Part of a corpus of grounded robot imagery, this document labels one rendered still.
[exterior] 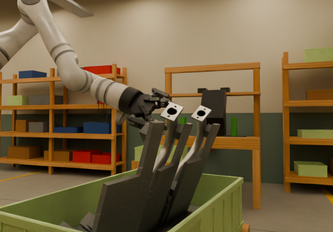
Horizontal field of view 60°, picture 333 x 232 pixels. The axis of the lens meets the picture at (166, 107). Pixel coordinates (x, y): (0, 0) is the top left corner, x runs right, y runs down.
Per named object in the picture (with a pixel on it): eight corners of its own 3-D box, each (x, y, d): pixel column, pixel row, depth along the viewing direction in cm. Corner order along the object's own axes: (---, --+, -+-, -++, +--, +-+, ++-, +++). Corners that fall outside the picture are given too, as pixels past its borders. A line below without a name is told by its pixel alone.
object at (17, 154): (113, 179, 541) (114, 63, 549) (-8, 170, 639) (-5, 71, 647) (126, 174, 593) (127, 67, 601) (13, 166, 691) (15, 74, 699)
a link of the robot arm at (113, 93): (137, 106, 90) (120, 100, 92) (134, 80, 82) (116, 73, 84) (120, 126, 85) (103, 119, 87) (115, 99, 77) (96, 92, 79)
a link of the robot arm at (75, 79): (65, 94, 82) (43, 58, 86) (83, 97, 91) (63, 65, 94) (83, 78, 81) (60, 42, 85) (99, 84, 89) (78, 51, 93)
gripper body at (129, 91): (113, 98, 77) (143, 110, 74) (131, 80, 82) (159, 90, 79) (117, 117, 82) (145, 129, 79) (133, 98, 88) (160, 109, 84)
